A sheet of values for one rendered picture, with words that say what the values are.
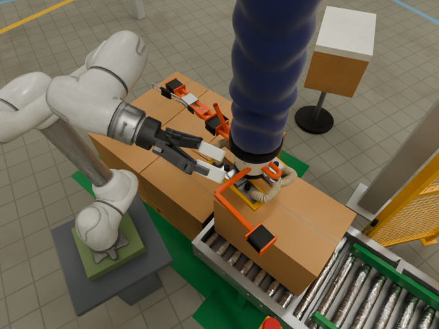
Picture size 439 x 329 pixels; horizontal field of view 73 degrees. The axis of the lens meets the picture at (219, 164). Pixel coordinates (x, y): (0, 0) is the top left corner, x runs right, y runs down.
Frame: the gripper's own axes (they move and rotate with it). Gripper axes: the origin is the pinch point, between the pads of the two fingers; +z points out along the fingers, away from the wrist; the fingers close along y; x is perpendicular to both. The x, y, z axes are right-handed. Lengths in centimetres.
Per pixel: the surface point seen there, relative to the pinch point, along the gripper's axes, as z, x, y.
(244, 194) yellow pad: 25, -28, -53
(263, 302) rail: 62, -80, -52
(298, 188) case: 55, -21, -73
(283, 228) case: 50, -37, -55
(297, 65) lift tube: 11.0, 29.0, -23.4
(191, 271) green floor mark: 35, -128, -111
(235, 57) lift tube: -6.0, 23.3, -26.4
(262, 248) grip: 30.9, -30.3, -21.0
